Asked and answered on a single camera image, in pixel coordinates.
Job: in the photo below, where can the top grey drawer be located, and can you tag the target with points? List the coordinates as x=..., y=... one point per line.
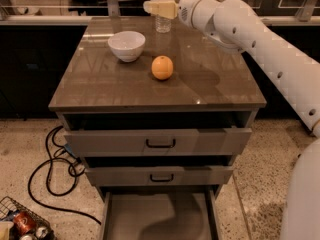
x=164, y=142

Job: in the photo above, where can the silver can top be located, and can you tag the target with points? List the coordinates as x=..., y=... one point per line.
x=42, y=232

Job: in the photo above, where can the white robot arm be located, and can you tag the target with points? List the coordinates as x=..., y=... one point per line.
x=234, y=26

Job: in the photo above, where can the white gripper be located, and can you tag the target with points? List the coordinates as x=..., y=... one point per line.
x=185, y=9

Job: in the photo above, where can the grey drawer cabinet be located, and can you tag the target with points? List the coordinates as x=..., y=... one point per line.
x=208, y=89

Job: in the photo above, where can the clear plastic water bottle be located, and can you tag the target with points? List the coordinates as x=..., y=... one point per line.
x=163, y=25

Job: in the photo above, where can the red soda can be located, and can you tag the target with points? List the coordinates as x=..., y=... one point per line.
x=24, y=223

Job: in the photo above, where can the black wire basket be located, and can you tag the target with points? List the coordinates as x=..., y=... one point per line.
x=9, y=208

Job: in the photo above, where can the orange fruit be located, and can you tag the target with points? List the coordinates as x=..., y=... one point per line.
x=162, y=68

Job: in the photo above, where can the grey drawer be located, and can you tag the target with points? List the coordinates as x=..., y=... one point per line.
x=160, y=216
x=164, y=142
x=158, y=176

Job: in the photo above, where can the middle grey drawer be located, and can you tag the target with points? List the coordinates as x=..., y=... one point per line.
x=158, y=176

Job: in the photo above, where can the bottom grey drawer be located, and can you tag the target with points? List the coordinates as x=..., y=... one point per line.
x=160, y=216

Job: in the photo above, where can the white ceramic bowl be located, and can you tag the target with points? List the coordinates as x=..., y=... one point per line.
x=127, y=45

